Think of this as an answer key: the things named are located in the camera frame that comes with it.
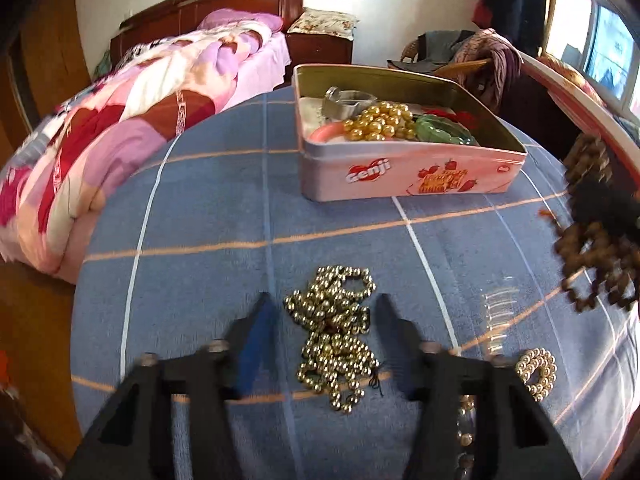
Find small metal bead necklace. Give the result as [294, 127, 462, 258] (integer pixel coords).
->
[283, 264, 384, 415]

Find patchwork quilt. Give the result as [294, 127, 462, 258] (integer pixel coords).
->
[0, 26, 274, 277]

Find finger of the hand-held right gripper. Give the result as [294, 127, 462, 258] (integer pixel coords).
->
[570, 170, 640, 243]

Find pink striped clothes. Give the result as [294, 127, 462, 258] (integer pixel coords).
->
[451, 28, 524, 114]

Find wooden nightstand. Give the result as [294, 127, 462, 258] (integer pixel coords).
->
[284, 30, 355, 87]

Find purple pillow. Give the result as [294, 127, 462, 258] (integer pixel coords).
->
[196, 8, 285, 34]

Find blue checked tablecloth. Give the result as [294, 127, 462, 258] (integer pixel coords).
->
[70, 82, 640, 480]

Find pink tin box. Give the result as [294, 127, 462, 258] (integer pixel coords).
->
[292, 63, 529, 203]

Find window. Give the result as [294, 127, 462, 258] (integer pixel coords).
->
[541, 0, 640, 128]

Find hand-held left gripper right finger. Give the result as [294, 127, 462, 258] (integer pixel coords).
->
[374, 292, 583, 480]

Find wooden bed headboard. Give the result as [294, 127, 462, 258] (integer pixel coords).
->
[109, 0, 306, 63]

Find grey garment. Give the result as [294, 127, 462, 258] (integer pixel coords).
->
[387, 30, 477, 74]

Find hanging dark coats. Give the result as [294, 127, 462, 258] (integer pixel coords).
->
[472, 0, 549, 57]

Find green bag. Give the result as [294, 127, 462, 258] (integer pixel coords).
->
[92, 49, 113, 82]

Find white printed leaflet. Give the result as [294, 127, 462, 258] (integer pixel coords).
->
[300, 97, 327, 132]

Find small gold bead bracelet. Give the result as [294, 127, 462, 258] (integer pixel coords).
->
[514, 347, 558, 404]

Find dark wooden desk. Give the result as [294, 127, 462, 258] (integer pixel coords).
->
[492, 51, 640, 173]

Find wooden wardrobe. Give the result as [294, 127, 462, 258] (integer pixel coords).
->
[0, 0, 94, 137]

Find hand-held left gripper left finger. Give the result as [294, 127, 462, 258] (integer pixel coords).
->
[65, 292, 281, 480]

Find pale pearl chain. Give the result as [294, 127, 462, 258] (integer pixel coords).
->
[455, 393, 476, 474]

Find gold pearl necklace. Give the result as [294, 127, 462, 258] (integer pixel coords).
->
[342, 101, 419, 142]

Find pink bangle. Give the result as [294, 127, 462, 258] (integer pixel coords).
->
[306, 122, 352, 144]

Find green bangle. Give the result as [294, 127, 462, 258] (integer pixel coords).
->
[411, 113, 479, 147]

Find floral pillow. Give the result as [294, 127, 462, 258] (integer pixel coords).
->
[287, 7, 360, 41]

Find floral cushion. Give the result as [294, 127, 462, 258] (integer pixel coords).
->
[536, 54, 602, 102]

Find brown wooden bead bracelet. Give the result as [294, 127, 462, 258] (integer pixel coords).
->
[551, 132, 640, 314]

